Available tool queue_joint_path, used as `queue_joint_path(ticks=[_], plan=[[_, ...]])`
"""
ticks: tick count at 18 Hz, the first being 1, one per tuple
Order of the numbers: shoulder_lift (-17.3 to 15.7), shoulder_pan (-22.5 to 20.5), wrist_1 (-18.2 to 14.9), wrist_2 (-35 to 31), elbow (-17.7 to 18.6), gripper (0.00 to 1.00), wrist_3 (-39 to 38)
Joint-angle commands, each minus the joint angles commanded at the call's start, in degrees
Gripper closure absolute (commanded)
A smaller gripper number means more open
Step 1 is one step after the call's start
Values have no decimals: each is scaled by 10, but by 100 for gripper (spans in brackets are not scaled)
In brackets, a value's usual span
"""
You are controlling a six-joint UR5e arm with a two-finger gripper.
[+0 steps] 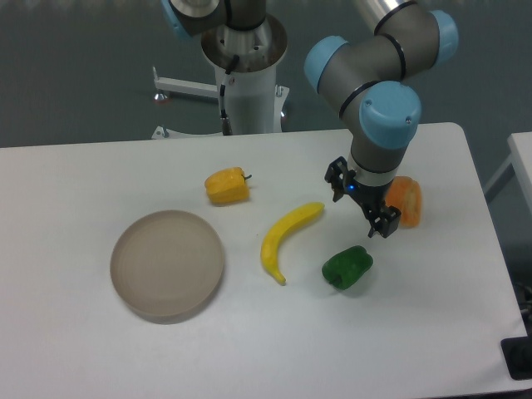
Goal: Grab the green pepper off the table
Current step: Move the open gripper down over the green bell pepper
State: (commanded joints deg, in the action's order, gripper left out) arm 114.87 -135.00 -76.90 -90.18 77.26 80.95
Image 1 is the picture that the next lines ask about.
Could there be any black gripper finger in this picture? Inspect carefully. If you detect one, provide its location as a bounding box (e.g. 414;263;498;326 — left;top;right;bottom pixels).
324;157;348;203
367;205;401;239

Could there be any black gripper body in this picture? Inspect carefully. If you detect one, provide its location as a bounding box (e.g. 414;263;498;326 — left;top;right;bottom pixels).
342;170;392;215

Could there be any green bell pepper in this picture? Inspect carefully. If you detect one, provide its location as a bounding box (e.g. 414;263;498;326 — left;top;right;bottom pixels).
322;245;373;290

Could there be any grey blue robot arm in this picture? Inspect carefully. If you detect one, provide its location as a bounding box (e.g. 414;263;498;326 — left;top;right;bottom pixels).
161;1;459;237

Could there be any orange bell pepper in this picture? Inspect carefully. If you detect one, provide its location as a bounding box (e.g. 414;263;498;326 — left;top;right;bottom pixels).
386;176;423;228

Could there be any yellow bell pepper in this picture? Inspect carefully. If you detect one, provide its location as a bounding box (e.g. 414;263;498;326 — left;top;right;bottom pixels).
204;167;251;205

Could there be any yellow banana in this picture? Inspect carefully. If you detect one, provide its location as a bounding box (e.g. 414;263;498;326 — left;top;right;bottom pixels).
260;202;325;286

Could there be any white side table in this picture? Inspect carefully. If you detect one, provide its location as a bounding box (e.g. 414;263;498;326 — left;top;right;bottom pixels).
482;131;532;209

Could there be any black device at edge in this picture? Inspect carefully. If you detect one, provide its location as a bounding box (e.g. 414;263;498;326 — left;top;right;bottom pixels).
500;336;532;381

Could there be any beige round plate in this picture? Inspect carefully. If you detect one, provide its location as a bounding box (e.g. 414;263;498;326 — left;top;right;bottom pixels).
110;210;224;324

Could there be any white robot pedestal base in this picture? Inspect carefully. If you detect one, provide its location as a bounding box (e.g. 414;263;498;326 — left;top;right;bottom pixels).
153;14;289;135

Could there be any black cable on pedestal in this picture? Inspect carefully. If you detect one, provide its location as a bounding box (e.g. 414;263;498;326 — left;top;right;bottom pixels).
219;54;240;135

